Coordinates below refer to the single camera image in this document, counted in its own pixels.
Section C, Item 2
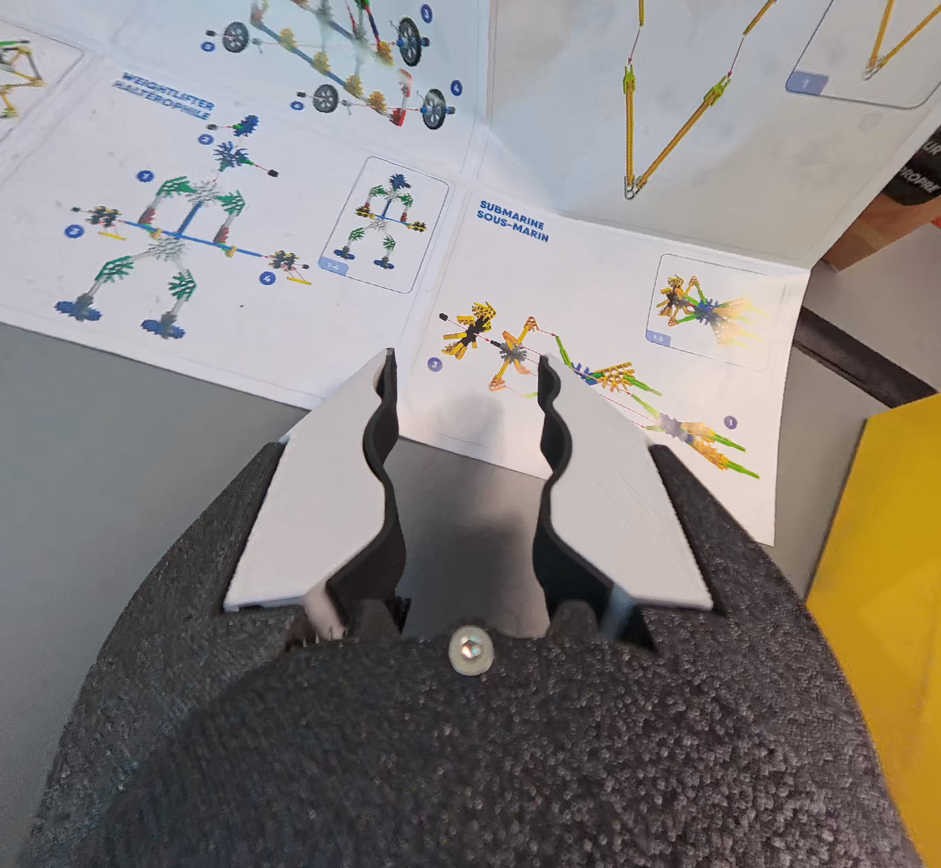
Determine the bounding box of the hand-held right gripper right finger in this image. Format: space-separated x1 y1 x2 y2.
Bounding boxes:
531 354 716 616

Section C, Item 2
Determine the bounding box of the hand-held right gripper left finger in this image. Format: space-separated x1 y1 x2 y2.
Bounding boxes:
223 350 407 619

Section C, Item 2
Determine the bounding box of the grey desk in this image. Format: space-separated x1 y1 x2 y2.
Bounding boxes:
0 263 941 868

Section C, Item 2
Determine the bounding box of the yellow plastic bin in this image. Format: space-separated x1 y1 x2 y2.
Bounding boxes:
805 394 941 868

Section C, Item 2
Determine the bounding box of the printed instruction sheet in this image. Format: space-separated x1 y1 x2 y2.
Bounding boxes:
0 0 941 549

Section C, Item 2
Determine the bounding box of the toy set cardboard box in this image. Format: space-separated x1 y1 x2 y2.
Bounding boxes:
821 126 941 275

